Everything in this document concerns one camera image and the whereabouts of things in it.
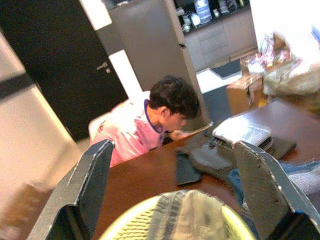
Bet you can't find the black door with lever handle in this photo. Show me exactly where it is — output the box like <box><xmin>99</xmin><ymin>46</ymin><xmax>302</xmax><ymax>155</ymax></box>
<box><xmin>0</xmin><ymin>0</ymin><xmax>130</xmax><ymax>142</ymax></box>

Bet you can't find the round yellow rimmed object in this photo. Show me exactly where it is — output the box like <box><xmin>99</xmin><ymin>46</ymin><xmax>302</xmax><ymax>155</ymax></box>
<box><xmin>98</xmin><ymin>188</ymin><xmax>256</xmax><ymax>240</ymax></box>

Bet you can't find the grey kitchen cabinet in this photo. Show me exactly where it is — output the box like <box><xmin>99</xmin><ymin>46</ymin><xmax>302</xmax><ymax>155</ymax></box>
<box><xmin>184</xmin><ymin>4</ymin><xmax>258</xmax><ymax>73</ymax></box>

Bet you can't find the silver lever door handle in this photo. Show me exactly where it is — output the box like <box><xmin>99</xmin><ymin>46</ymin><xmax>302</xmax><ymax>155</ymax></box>
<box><xmin>96</xmin><ymin>61</ymin><xmax>112</xmax><ymax>75</ymax></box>

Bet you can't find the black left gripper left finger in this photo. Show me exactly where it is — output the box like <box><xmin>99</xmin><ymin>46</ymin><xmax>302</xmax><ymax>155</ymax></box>
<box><xmin>26</xmin><ymin>139</ymin><xmax>116</xmax><ymax>240</ymax></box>

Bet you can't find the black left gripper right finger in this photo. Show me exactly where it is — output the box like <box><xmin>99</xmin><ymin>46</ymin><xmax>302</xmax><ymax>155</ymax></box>
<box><xmin>233</xmin><ymin>140</ymin><xmax>320</xmax><ymax>240</ymax></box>

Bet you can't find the clear plastic bag pile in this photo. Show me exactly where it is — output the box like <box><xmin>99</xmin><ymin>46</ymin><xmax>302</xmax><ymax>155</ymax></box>
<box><xmin>257</xmin><ymin>32</ymin><xmax>320</xmax><ymax>101</ymax></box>

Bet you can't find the person in pink shirt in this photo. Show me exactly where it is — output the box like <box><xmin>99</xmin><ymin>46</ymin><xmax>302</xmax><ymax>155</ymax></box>
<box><xmin>88</xmin><ymin>74</ymin><xmax>215</xmax><ymax>168</ymax></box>

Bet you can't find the grey cloth pouch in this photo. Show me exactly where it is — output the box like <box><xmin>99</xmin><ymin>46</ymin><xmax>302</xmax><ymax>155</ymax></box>
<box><xmin>189</xmin><ymin>143</ymin><xmax>237</xmax><ymax>181</ymax></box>

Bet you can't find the brown cardboard box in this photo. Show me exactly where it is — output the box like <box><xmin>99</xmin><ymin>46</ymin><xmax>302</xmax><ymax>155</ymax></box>
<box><xmin>226</xmin><ymin>74</ymin><xmax>266</xmax><ymax>116</ymax></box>

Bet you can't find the grey cushion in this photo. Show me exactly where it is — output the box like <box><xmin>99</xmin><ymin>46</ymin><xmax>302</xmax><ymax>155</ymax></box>
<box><xmin>287</xmin><ymin>172</ymin><xmax>320</xmax><ymax>198</ymax></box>

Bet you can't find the tall grey cabinet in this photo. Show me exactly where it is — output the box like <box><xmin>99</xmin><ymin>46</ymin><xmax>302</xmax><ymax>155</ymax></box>
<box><xmin>96</xmin><ymin>0</ymin><xmax>211</xmax><ymax>126</ymax></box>

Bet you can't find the black flat case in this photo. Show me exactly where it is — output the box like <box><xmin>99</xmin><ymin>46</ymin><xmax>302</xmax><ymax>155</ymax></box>
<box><xmin>174</xmin><ymin>148</ymin><xmax>203</xmax><ymax>187</ymax></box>

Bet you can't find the blue denim cloth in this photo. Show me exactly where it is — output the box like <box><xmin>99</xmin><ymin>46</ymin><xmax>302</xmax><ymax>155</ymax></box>
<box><xmin>228</xmin><ymin>161</ymin><xmax>320</xmax><ymax>201</ymax></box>

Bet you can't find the dark floor mat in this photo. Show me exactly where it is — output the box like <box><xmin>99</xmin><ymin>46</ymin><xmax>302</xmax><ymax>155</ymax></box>
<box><xmin>211</xmin><ymin>58</ymin><xmax>243</xmax><ymax>78</ymax></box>

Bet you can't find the silver laptop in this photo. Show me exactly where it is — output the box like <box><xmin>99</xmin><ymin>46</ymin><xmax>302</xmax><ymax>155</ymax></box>
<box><xmin>211</xmin><ymin>114</ymin><xmax>273</xmax><ymax>151</ymax></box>

